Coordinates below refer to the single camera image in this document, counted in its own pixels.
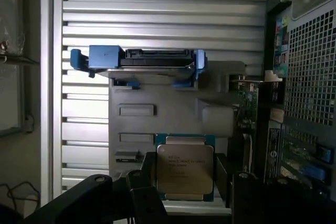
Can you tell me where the blue case latch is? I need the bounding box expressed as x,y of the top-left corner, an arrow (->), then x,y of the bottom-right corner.
313,142 -> 331,162
301,165 -> 327,183

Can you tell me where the green graphics card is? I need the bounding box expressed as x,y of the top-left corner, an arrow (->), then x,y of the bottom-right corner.
227,69 -> 286,183

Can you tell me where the grey plastic parts rack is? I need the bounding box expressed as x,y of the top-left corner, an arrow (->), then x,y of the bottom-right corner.
108,60 -> 247,209

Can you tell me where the black perforated PC case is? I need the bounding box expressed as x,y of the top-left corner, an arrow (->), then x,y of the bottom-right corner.
264,0 -> 336,192

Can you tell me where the blue disk caddy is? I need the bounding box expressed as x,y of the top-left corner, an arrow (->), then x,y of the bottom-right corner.
70,45 -> 210,90

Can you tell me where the black hard disk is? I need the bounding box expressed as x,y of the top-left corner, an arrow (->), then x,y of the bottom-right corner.
120,48 -> 195,69

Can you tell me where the black floor cable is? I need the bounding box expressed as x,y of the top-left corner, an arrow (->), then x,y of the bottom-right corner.
0,179 -> 40,210

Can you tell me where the aluminium table frame rail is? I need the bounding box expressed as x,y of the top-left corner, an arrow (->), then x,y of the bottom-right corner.
39,0 -> 64,198

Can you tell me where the grey metal shelf frame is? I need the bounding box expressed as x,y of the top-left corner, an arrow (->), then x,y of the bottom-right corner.
0,0 -> 40,138

